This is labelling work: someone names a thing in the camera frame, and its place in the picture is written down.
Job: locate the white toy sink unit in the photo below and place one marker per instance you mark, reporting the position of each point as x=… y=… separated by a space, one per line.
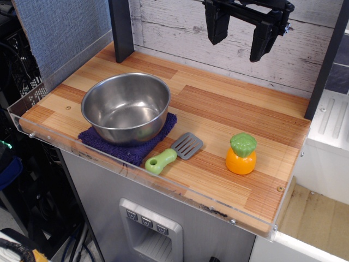
x=313 y=220

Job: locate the green grey toy spatula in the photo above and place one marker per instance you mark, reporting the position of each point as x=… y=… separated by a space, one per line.
x=184 y=147

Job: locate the stainless steel pot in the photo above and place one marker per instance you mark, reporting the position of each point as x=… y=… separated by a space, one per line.
x=127 y=109

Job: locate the purple cloth mat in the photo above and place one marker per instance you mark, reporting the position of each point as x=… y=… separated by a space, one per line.
x=133 y=155

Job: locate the grey toy fridge cabinet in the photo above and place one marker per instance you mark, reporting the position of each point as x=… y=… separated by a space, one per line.
x=205 y=238

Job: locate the dark right post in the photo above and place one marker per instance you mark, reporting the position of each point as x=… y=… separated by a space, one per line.
x=328 y=61

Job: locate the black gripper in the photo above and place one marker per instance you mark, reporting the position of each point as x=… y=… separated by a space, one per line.
x=273 y=14

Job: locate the dark left post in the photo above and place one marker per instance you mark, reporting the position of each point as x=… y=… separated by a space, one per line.
x=121 y=29

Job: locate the clear acrylic edge guard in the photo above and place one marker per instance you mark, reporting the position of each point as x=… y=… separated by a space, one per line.
x=212 y=113

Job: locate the dark post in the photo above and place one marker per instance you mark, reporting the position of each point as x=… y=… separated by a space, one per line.
x=121 y=29
x=328 y=61

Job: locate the silver dispenser panel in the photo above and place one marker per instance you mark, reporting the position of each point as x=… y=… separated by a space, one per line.
x=151 y=236

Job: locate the orange green toy shaker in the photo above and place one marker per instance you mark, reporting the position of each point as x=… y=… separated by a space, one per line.
x=241 y=156

